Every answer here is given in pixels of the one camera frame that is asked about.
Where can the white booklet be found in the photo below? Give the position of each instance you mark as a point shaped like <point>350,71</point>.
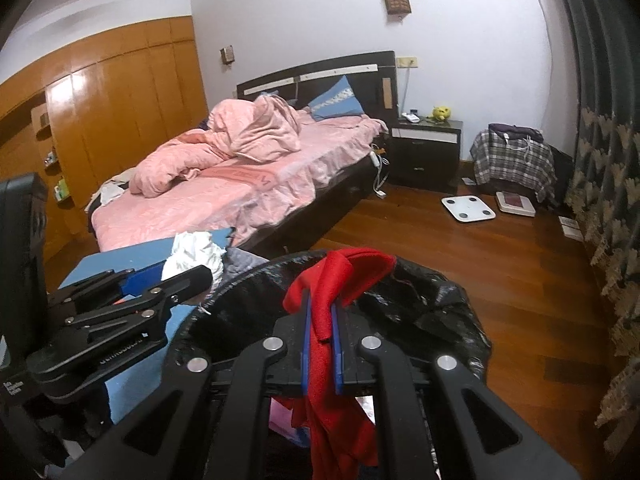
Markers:
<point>571,228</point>

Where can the white power strip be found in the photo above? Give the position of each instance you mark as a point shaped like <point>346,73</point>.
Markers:
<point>379,175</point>

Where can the wooden wall lamp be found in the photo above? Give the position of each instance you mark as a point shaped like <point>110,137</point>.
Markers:
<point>228,54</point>
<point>397,1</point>

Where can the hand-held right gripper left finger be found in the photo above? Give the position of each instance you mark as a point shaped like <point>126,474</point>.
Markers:
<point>306,345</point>

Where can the white garment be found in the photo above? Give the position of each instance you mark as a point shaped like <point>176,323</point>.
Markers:
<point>115,192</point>

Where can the pink quilt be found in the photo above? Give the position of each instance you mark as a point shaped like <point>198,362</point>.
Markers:
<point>250,130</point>

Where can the patterned curtain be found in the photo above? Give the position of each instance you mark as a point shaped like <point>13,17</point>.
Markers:
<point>610,160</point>

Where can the white bathroom scale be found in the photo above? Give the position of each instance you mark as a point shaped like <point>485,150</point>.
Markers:
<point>467,208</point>

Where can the blue table cloth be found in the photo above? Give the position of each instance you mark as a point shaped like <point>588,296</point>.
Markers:
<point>125,255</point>

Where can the green packet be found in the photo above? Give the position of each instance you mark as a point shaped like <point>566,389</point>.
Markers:
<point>62,189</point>

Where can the white scale with red panel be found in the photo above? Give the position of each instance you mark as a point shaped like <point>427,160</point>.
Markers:
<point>515,202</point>

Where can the yellow plush toy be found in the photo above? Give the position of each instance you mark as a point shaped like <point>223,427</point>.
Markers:
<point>441,114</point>

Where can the bin with black liner bag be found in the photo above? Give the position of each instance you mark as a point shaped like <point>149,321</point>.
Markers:
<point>425,305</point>

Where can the blue pillow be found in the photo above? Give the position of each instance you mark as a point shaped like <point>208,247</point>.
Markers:
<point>335,101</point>

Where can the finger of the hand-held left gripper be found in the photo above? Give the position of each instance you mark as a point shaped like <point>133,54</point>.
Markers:
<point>145,280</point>
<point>175,285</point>

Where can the wooden wardrobe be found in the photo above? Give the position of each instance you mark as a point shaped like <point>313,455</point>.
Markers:
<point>125,110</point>

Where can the red cloth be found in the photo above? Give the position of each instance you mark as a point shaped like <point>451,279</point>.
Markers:
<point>325,280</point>

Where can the white tissue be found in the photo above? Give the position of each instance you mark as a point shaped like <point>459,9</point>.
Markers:
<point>195,255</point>

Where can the plaid cloth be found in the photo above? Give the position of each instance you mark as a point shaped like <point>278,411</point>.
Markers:
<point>510,160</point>

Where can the black nightstand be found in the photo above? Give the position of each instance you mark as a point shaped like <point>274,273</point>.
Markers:
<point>425,160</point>

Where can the bed with pink sheet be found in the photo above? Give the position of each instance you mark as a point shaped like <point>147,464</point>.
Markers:
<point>240,190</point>

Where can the dark bag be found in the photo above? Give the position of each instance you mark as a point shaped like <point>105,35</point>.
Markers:
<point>515,132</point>

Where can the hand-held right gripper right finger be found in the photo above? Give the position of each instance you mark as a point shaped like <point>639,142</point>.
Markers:
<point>338,355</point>

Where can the wall power outlet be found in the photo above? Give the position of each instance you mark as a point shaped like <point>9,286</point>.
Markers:
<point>407,62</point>

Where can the white phone handset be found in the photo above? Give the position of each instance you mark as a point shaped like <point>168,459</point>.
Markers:
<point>411,116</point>

